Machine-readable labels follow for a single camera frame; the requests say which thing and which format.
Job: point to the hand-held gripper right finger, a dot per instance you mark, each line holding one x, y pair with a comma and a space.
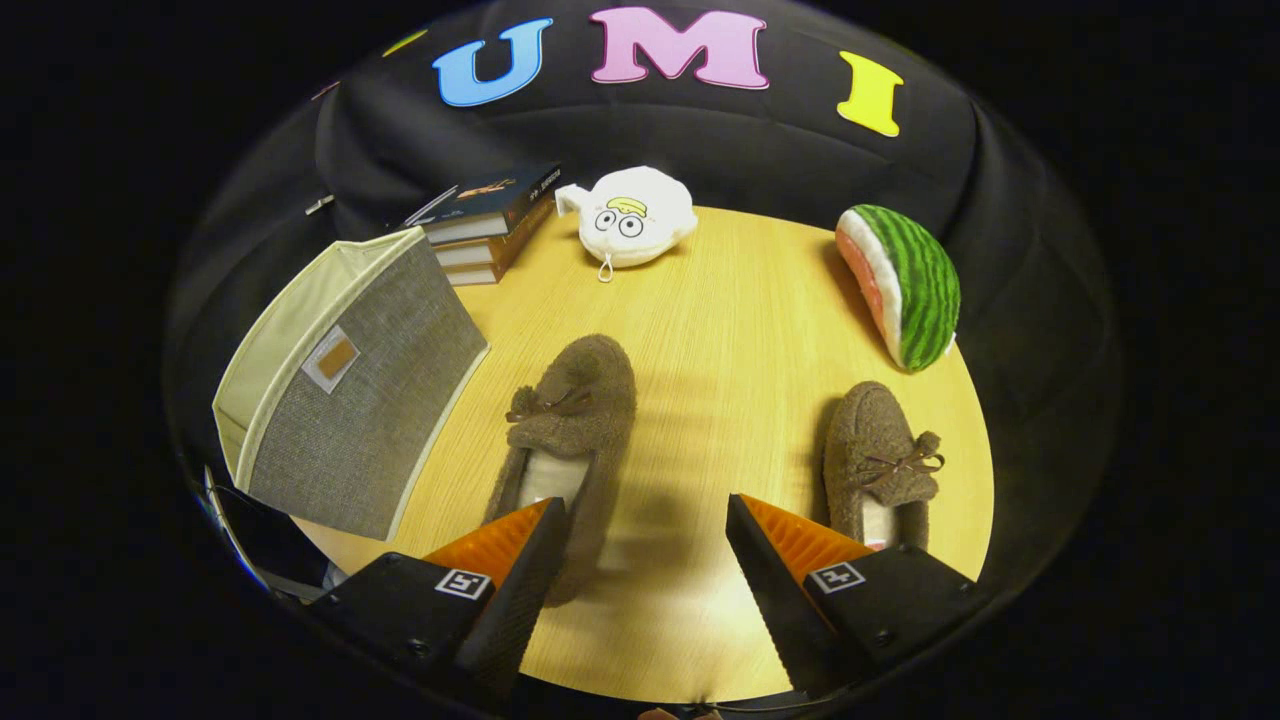
770, 600

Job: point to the brown fuzzy shoe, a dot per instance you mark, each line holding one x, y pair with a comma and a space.
875, 430
580, 400

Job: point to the grey fabric storage box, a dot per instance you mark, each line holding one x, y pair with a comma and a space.
370, 400

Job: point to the black backdrop cloth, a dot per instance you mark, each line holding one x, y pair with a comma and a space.
760, 150

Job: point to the brown cover book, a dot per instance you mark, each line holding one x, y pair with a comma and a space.
470, 255
470, 276

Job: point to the computer screen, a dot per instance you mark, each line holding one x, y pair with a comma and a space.
270, 540

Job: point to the silver clip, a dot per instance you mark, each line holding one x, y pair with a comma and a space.
320, 204

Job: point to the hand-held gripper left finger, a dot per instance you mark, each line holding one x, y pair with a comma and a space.
520, 600

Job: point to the white plush toy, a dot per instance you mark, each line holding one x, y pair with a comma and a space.
660, 195

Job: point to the watermelon slice plush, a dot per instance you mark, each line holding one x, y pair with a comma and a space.
925, 290

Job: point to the dark blue book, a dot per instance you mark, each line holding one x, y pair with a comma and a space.
490, 195

